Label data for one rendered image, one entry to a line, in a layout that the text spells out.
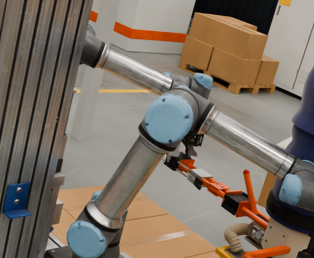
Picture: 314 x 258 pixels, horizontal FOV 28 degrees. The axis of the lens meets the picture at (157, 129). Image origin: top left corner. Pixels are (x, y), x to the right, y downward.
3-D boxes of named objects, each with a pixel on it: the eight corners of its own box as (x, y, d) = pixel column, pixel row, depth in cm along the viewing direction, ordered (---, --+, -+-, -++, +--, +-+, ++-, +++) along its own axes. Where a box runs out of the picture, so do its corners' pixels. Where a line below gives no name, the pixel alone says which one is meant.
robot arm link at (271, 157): (159, 107, 187) (306, 194, 183) (150, 115, 177) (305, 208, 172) (178, 73, 183) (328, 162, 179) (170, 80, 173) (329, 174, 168)
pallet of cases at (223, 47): (273, 93, 1006) (291, 38, 979) (233, 94, 934) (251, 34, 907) (217, 68, 1083) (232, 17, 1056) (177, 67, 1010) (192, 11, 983)
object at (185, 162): (192, 171, 251) (195, 159, 249) (177, 172, 246) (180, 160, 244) (178, 162, 257) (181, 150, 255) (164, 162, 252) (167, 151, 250)
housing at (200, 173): (210, 187, 241) (214, 176, 240) (197, 188, 237) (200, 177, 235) (199, 178, 246) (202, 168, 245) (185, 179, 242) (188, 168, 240)
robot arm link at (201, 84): (191, 70, 241) (212, 74, 242) (183, 97, 244) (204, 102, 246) (194, 75, 234) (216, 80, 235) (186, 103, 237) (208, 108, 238)
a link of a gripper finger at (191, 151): (194, 167, 250) (193, 147, 245) (184, 160, 254) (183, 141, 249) (200, 164, 251) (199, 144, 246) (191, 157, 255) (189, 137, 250)
